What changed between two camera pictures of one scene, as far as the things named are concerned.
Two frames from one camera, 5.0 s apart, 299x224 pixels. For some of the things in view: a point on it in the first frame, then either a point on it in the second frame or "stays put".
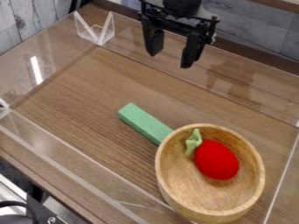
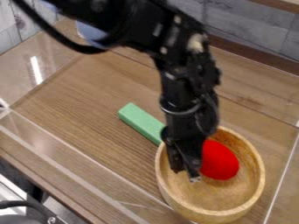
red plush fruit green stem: x=214 y=157 stays put
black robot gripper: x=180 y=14 -> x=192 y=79
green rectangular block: x=145 y=123 stays put
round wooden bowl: x=204 y=199 stays put
